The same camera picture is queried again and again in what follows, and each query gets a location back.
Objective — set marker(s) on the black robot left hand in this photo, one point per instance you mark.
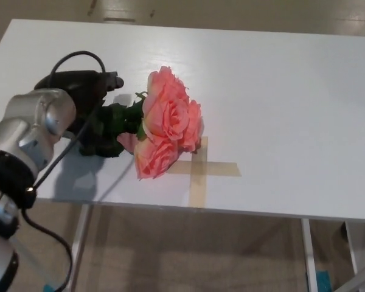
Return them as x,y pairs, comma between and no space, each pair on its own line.
79,83

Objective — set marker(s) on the pink rose bouquet green stems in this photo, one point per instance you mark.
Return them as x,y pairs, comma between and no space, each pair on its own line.
167,118

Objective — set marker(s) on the white table leg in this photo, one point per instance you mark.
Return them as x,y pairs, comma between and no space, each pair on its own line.
80,243
309,255
353,246

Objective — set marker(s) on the short beige tape strip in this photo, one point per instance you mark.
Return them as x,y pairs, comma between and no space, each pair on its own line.
223,169

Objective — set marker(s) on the teal object on floor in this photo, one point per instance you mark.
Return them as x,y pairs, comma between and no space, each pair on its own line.
321,281

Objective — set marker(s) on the grey metal bar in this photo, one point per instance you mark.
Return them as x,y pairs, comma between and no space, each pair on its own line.
362,276

